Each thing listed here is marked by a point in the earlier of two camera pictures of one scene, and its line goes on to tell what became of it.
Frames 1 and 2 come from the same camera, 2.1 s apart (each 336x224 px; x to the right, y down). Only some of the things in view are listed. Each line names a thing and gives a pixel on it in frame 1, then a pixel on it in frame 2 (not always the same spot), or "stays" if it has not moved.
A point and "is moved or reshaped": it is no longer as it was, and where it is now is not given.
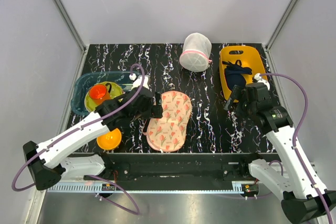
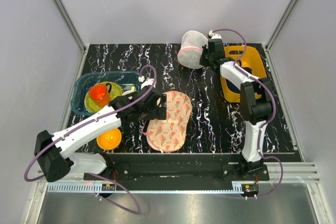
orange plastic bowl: x=109 y=140 stays
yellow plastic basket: x=249 y=57 stays
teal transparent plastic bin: x=84 y=80 stays
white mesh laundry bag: x=196 y=54 is moved or reshaped
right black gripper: x=235 y=94 → x=201 y=61
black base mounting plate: x=179 y=168 stays
